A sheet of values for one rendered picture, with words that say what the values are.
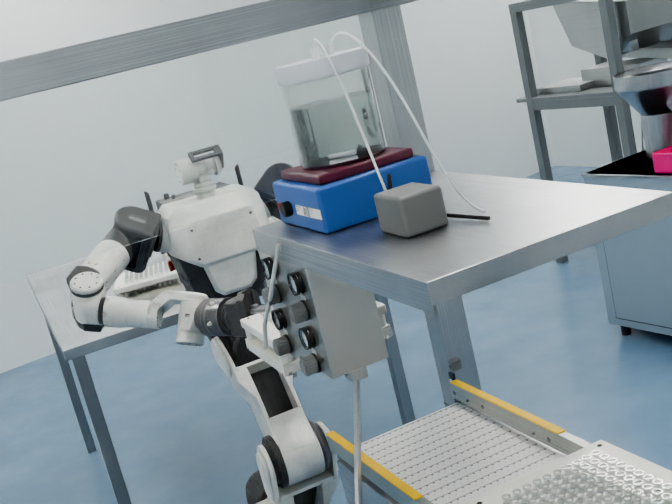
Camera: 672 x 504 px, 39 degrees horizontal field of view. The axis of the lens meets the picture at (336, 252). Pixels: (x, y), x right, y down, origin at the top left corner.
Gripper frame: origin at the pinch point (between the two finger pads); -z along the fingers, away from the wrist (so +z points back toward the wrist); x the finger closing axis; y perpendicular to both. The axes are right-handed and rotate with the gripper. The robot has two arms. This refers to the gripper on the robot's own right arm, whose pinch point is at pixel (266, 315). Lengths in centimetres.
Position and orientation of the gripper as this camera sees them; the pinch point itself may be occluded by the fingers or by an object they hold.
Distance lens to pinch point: 212.4
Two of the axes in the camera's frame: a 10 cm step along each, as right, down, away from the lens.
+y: -5.5, 3.1, -7.7
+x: 2.4, 9.5, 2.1
